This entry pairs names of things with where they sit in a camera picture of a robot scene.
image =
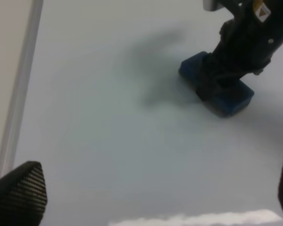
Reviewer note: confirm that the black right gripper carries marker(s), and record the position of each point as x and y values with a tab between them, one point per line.
247	44

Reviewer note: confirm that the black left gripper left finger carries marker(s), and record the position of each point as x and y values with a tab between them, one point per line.
23	195

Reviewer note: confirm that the blue board eraser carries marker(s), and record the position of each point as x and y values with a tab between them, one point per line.
226	99

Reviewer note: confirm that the white whiteboard with aluminium frame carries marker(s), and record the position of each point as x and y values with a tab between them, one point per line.
124	141

